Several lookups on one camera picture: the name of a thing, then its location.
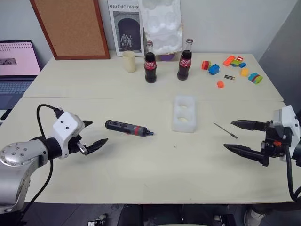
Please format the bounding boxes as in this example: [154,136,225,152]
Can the wood framed cork board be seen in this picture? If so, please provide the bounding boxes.
[30,0,111,61]

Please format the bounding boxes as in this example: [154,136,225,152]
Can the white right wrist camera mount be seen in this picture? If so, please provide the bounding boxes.
[270,105,301,161]

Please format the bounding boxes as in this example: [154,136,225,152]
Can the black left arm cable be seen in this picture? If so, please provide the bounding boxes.
[23,104,63,208]

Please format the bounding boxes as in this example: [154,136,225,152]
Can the black white small device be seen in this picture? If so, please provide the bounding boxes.
[87,213,109,226]

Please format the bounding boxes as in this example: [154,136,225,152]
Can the black red electric screwdriver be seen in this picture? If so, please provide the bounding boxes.
[104,119,156,137]

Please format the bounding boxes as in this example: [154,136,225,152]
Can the glass cola bottle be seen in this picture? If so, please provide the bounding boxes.
[176,38,195,81]
[143,40,158,84]

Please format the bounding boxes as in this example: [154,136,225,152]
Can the white foam block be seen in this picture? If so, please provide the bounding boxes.
[171,95,198,133]

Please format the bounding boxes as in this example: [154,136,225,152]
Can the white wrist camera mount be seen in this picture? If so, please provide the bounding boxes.
[52,111,85,159]
[270,105,301,161]

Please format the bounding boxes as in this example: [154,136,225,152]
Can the cream plastic cup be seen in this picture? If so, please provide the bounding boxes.
[121,50,137,73]

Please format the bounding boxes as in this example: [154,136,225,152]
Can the open laptop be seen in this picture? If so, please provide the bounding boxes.
[0,40,42,121]

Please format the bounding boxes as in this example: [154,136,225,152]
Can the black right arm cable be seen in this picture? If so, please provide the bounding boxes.
[285,150,301,202]

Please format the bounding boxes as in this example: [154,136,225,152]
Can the blue green orange toy block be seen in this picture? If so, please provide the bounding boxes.
[248,73,264,86]

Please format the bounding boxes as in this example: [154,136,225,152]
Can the purple bowl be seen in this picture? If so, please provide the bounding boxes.
[158,52,177,62]

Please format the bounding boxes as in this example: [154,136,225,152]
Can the graphic design poster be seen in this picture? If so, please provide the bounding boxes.
[107,0,145,58]

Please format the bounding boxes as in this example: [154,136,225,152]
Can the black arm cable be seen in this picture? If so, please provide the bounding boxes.
[23,104,63,208]
[285,150,301,202]

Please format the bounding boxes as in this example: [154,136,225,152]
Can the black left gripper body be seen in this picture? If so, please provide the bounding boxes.
[67,134,88,156]

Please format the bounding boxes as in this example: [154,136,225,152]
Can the white rounded shape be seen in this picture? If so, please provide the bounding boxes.
[243,205,268,226]

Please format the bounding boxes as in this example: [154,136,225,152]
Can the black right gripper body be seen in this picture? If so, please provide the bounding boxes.
[260,121,292,168]

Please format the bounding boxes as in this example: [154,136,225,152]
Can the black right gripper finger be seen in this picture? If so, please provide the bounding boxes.
[230,119,269,131]
[223,143,263,163]

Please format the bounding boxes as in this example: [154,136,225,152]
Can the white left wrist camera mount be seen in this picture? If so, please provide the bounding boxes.
[52,111,85,159]

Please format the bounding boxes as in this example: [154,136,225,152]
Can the thin metal screwdriver bit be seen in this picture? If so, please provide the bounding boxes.
[213,122,238,139]

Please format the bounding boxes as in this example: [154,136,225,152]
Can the flat orange toy block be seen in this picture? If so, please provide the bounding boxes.
[223,55,237,67]

